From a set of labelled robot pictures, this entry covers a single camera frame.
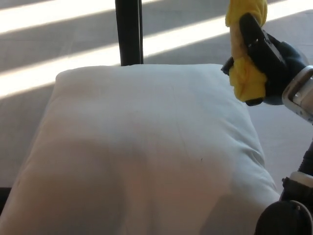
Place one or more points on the black vertical pole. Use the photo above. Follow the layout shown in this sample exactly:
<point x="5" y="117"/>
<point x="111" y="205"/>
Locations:
<point x="129" y="31"/>

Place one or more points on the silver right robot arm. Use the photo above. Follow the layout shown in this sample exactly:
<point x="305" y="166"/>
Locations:
<point x="300" y="98"/>

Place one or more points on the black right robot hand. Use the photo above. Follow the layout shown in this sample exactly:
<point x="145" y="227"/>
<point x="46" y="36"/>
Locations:
<point x="278" y="66"/>

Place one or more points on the white pillow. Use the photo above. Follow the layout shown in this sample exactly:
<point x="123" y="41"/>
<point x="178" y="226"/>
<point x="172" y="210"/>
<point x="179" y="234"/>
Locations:
<point x="137" y="147"/>

